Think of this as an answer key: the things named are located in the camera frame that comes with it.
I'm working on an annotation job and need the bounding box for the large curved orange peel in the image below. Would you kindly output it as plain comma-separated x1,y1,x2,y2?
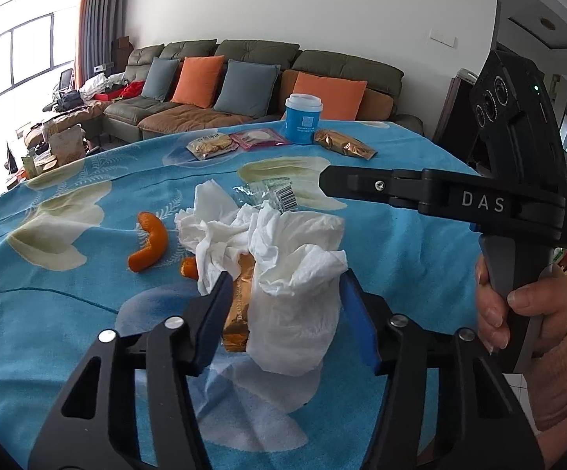
128,211,169,273

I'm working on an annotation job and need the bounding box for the dark wooden cabinet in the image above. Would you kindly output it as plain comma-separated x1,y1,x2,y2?
112,35,135,76

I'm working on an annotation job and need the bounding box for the dark wooden chair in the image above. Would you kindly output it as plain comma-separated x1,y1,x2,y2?
433,71,479,158

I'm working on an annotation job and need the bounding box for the pile of white clothes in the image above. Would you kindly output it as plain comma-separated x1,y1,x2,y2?
80,72,128,96

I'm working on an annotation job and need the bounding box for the clear plastic wrapper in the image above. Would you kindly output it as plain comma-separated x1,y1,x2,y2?
232,177,299,213

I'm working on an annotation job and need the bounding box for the brown paper bag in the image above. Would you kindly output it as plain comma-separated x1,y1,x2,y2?
49,125,87,170

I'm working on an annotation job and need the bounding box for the large window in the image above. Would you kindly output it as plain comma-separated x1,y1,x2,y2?
0,5,77,113

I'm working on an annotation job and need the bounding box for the gold foil wrapper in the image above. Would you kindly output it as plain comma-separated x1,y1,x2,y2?
221,253,260,353

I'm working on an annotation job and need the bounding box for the grey-blue cushion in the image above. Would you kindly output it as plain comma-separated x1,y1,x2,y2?
141,57,181,102
213,59,282,118

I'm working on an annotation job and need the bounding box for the beige snack packet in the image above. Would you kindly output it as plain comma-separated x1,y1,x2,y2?
187,132,238,160

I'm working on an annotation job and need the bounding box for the grey orange curtain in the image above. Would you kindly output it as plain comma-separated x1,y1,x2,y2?
75,0,128,89

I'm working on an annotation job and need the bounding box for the cluttered coffee table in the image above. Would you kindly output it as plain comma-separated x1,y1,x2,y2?
4,117,93,183

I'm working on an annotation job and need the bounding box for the pink snack packet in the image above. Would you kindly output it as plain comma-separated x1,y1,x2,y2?
229,128,290,150

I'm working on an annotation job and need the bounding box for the blue floral blanket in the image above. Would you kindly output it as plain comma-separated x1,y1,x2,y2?
0,118,490,470

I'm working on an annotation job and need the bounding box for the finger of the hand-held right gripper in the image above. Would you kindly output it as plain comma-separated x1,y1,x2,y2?
319,164,426,210

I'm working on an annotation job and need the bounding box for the orange cushion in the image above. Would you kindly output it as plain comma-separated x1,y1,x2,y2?
291,72,368,121
171,55,226,108

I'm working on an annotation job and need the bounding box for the blue cup with white lid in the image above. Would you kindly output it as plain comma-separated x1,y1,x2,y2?
284,93,322,146

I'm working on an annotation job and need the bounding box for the green sofa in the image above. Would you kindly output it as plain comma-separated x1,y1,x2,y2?
68,39,424,144

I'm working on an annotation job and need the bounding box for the white tissue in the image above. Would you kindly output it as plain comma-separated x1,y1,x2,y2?
175,179,349,378

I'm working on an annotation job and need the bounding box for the black office chair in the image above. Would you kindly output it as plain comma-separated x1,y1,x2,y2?
43,69,76,111

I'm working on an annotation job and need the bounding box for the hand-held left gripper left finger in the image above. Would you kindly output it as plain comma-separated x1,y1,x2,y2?
28,270,238,470

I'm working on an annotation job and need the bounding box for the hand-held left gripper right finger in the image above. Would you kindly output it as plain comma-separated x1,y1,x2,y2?
339,268,546,470

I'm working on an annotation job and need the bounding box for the gold snack packet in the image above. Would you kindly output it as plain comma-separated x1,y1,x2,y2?
314,128,378,161

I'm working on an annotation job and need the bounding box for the person's right hand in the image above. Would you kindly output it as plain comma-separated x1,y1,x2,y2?
475,257,567,354

